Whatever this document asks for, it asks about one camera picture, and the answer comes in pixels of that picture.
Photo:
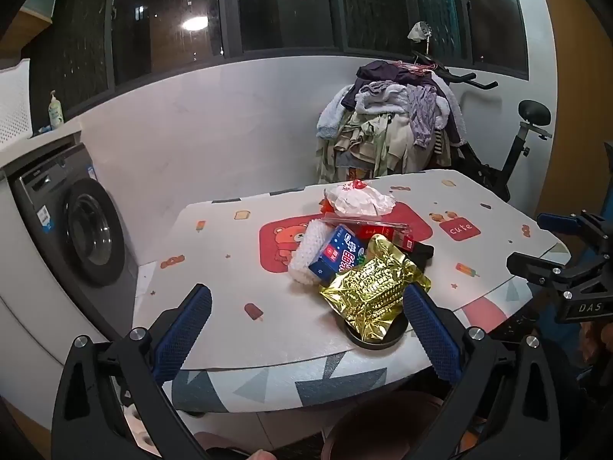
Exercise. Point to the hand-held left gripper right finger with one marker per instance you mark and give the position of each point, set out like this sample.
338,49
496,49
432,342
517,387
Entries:
431,335

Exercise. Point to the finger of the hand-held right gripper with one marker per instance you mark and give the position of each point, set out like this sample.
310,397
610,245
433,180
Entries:
558,223
527,264

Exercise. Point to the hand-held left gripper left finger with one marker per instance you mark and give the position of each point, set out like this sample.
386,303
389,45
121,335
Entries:
184,333

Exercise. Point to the gold foil packet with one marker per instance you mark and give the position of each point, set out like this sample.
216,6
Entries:
376,287

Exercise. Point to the black round dish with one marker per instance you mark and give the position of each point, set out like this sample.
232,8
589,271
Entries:
354,338

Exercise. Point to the brown trash bin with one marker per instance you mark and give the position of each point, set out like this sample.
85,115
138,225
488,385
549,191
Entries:
383,426

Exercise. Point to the blue snack packet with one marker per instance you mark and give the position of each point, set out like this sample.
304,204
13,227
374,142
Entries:
335,256

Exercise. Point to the person's right hand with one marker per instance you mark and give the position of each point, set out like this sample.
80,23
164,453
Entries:
596,342

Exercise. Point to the black cloth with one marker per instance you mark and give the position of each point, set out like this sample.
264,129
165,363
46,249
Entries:
421,255

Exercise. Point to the black exercise bike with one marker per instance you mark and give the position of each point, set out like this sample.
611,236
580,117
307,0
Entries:
515,153

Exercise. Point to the cartoon printed table mat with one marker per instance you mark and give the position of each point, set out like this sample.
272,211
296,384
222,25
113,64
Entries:
230,258

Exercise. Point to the red flat box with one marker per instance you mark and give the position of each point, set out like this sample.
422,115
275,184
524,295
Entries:
383,235

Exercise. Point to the clear plastic wrapper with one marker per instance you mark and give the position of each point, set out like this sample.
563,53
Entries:
364,223

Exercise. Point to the grey washing machine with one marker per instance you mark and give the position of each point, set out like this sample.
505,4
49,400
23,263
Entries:
81,230

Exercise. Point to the white crumpled plastic bag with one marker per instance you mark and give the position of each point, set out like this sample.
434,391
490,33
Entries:
359,197

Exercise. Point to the pile of clothes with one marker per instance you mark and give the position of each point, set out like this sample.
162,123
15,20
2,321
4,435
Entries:
388,124

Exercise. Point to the white hanging cloth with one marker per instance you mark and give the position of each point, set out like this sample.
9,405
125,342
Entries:
420,31

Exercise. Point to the white perforated basket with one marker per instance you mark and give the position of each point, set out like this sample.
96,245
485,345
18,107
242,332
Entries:
13,105

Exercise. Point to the dark sliding window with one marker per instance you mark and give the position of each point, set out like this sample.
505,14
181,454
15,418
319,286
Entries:
287,5

